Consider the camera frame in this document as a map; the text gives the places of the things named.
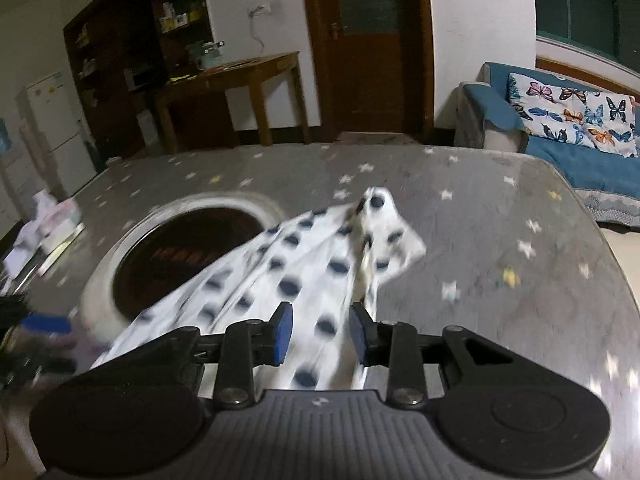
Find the white polka dot garment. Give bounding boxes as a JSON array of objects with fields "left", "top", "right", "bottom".
[{"left": 96, "top": 188, "right": 426, "bottom": 390}]

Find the pink tissue pack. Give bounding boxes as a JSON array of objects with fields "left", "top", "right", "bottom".
[{"left": 3, "top": 190, "right": 82, "bottom": 280}]

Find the round black induction cooktop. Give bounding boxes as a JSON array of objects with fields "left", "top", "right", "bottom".
[{"left": 112, "top": 207, "right": 264, "bottom": 321}]

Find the white refrigerator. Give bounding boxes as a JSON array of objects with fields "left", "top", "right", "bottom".
[{"left": 15, "top": 72, "right": 96, "bottom": 200}]

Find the blue sofa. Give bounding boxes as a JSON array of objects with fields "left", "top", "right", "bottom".
[{"left": 456, "top": 62, "right": 639, "bottom": 230}]

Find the brown wooden side table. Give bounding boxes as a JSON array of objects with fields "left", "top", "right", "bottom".
[{"left": 155, "top": 50, "right": 313, "bottom": 155}]

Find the glass jar on table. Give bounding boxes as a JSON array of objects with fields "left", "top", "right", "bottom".
[{"left": 188, "top": 41, "right": 224, "bottom": 72}]

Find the butterfly print pillow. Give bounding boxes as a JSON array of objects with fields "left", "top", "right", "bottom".
[{"left": 508, "top": 73, "right": 638, "bottom": 158}]

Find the dark wooden shelf cabinet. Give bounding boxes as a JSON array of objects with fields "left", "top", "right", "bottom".
[{"left": 63, "top": 0, "right": 213, "bottom": 162}]

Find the brown wooden door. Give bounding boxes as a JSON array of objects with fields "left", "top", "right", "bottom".
[{"left": 304, "top": 0, "right": 435, "bottom": 142}]

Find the dark green window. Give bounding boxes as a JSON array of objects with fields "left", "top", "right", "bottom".
[{"left": 535, "top": 0, "right": 639, "bottom": 72}]

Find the white wall socket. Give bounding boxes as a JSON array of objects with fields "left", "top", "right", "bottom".
[{"left": 248, "top": 3, "right": 272, "bottom": 18}]

